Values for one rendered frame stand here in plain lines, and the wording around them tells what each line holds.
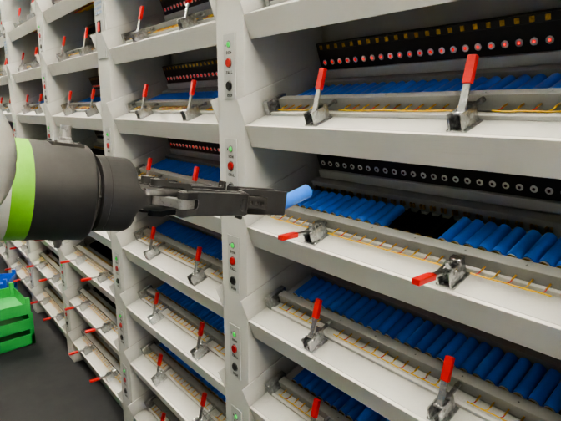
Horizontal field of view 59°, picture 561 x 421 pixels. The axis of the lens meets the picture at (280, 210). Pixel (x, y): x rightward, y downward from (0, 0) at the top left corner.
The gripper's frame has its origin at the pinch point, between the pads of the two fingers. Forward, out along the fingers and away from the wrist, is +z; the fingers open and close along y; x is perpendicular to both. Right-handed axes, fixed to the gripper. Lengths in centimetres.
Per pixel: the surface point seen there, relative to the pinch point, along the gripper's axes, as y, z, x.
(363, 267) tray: -0.8, 21.0, 9.4
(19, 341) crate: 201, 17, 98
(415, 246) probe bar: -6.5, 24.9, 4.9
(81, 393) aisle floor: 142, 28, 100
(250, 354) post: 30, 25, 37
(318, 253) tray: 9.3, 21.0, 9.6
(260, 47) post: 30.5, 19.2, -25.7
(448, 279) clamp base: -15.2, 20.8, 7.1
